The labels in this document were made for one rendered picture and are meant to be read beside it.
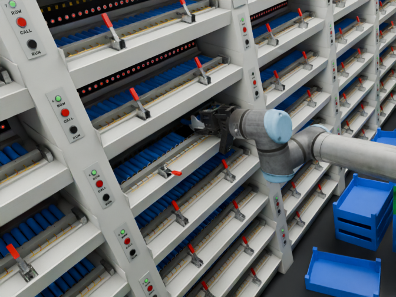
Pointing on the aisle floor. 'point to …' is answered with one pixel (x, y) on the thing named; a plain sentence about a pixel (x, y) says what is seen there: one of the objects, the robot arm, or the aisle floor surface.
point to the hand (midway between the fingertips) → (194, 125)
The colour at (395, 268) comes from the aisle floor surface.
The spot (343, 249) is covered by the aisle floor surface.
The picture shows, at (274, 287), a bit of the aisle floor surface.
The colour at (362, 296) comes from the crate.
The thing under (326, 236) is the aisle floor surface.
